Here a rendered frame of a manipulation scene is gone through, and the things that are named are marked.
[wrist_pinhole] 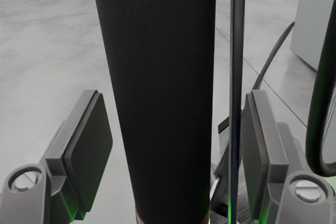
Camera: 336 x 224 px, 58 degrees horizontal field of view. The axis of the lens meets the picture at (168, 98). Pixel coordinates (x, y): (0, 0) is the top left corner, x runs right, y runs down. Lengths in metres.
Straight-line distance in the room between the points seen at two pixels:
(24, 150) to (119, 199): 0.93
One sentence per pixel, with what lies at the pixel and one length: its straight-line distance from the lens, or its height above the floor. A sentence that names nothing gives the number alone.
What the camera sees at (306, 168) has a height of 1.13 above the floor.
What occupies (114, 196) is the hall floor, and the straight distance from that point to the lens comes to 2.04.
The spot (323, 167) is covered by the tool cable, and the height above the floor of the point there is 1.43.
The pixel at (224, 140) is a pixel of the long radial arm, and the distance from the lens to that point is 0.71.
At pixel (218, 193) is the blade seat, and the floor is 1.26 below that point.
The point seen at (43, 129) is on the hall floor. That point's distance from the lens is 2.72.
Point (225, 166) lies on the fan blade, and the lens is 0.42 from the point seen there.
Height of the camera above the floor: 1.59
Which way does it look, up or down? 35 degrees down
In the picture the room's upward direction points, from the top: 4 degrees counter-clockwise
